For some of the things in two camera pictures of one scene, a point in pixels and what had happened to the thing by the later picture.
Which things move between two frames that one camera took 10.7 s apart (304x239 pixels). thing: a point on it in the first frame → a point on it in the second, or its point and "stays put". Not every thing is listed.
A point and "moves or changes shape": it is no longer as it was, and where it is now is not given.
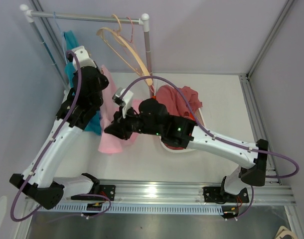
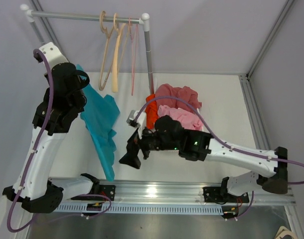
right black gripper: x=118 y=128 → x=135 y=143
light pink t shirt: x=109 y=144 moves or changes shape
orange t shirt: x=176 y=103 moves or changes shape
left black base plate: x=108 y=190 stays put
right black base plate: x=218 y=194 stays put
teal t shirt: x=72 y=41 → x=99 y=115
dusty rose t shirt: x=180 y=101 stays put
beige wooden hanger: x=116 y=35 → x=114 y=68
